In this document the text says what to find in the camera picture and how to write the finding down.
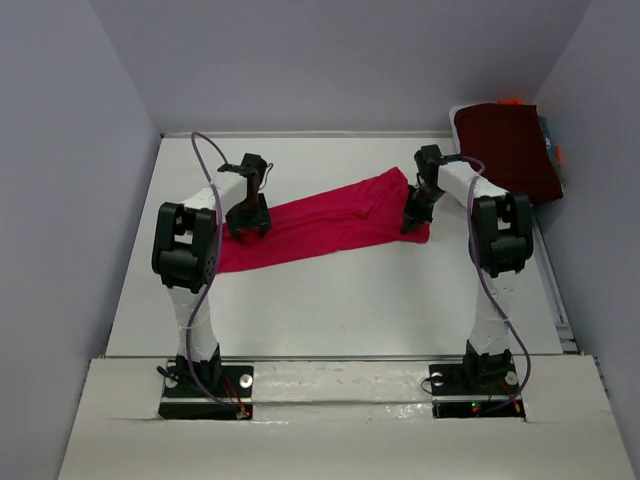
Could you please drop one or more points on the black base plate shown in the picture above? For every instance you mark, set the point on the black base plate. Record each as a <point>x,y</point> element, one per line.
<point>229,400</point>
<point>453,398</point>

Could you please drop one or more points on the metal rail right side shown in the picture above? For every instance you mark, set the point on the metal rail right side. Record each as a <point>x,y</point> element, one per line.
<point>561,321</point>

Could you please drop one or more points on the orange object behind stack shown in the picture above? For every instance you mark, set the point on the orange object behind stack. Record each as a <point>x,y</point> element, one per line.
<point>510,101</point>

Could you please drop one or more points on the pink t-shirt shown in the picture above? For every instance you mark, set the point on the pink t-shirt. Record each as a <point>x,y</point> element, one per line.
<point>363,214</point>

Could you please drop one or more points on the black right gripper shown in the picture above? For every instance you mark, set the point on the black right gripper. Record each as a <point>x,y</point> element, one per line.
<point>413,217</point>

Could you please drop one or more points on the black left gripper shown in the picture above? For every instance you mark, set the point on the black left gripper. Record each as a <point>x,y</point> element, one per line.
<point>261,221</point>

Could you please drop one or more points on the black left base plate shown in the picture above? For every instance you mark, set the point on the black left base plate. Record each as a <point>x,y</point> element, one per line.
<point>229,400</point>

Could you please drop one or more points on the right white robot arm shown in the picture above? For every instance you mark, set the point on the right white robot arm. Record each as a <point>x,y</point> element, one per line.
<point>500,242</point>

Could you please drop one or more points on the dark red folded t-shirt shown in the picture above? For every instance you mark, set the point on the dark red folded t-shirt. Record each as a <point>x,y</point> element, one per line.
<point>505,150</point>

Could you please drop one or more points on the teal orange item beside stack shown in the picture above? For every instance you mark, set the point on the teal orange item beside stack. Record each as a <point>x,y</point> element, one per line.
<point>553,151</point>

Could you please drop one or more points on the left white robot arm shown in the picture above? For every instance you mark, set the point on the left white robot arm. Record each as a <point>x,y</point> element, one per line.
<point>187,252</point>

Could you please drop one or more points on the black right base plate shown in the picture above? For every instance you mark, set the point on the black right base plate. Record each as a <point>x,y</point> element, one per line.
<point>453,398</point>

